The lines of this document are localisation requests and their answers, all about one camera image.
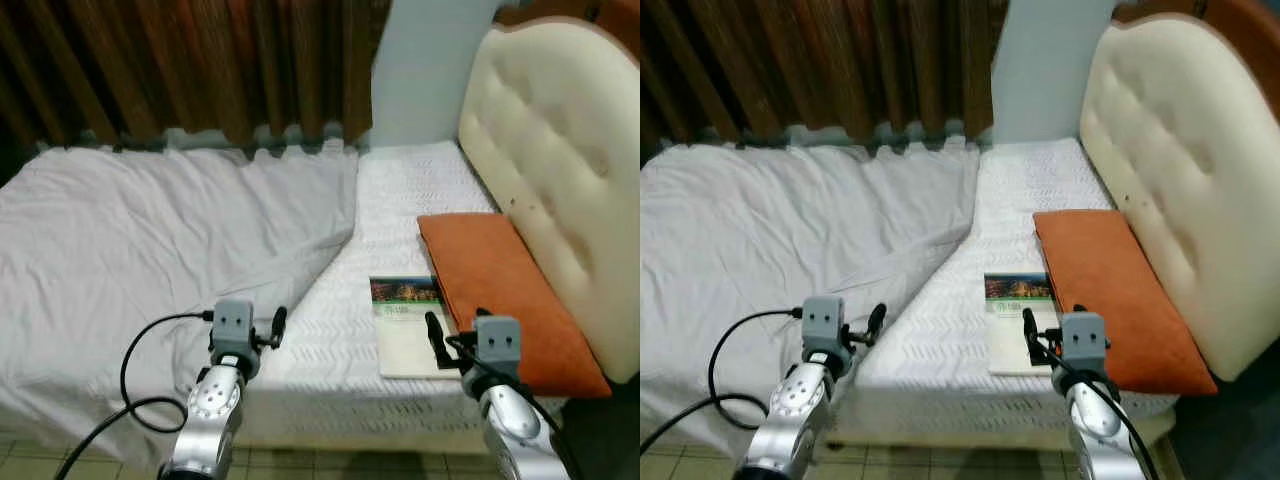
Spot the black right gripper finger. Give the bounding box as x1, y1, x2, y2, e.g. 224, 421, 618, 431
1020, 307, 1044, 368
424, 311, 453, 373

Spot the white book with city photo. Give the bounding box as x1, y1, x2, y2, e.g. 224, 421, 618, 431
984, 271, 1063, 378
369, 276, 467, 381

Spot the orange pillow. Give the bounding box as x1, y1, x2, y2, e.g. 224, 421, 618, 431
417, 212, 614, 400
1032, 208, 1220, 397

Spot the grey blanket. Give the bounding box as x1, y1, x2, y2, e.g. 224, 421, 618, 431
0, 140, 361, 473
640, 140, 982, 453

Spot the white patterned bed sheet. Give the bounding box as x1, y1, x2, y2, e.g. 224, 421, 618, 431
238, 140, 573, 453
828, 136, 1183, 448

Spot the cream tufted headboard cushion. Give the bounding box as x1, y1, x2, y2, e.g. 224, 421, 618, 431
1078, 14, 1280, 382
457, 20, 641, 387

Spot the brown curtain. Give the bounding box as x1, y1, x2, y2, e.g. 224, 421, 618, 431
640, 0, 1003, 157
0, 0, 392, 161

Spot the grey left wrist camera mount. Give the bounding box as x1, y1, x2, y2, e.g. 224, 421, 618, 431
211, 299, 258, 363
800, 296, 848, 359

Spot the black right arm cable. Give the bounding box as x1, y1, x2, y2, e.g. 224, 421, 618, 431
445, 335, 587, 480
1036, 335, 1163, 480

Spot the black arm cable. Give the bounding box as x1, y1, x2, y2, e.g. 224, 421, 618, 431
1036, 335, 1163, 480
55, 310, 216, 480
640, 307, 806, 458
445, 335, 587, 480

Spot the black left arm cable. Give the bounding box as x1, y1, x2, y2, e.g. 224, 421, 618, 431
640, 307, 806, 458
55, 310, 216, 480

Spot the brown wooden headboard frame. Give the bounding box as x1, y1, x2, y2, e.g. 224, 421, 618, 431
1110, 0, 1280, 43
493, 0, 641, 61

